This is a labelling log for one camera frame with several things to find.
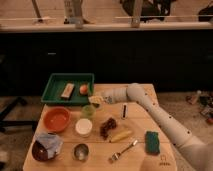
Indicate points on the orange bowl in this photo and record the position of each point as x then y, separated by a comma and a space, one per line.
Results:
56, 119

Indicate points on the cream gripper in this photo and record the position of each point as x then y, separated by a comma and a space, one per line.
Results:
96, 99

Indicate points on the translucent green plastic cup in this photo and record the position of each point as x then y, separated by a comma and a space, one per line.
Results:
88, 112

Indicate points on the dark red bowl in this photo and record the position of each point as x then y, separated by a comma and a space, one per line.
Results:
43, 152

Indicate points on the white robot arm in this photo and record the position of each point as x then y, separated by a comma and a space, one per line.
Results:
197, 153

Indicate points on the white plastic cup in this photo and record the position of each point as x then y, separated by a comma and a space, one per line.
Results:
83, 127

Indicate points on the light blue cloth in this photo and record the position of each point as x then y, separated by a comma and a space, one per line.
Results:
51, 142

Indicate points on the green pepper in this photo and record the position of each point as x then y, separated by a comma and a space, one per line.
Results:
96, 105

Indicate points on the small metal cup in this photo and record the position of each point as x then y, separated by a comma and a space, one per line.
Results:
81, 152

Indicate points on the orange peach fruit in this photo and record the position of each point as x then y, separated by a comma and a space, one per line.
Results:
84, 89

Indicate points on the silver fork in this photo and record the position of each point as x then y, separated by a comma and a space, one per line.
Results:
117, 155

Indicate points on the green plastic tray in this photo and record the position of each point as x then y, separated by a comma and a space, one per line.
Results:
57, 83

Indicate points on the green sponge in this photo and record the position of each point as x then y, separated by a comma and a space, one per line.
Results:
152, 144

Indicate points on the bunch of red grapes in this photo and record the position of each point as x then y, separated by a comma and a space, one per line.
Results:
106, 126

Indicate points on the tan sponge block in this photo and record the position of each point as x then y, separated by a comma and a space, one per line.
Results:
67, 91

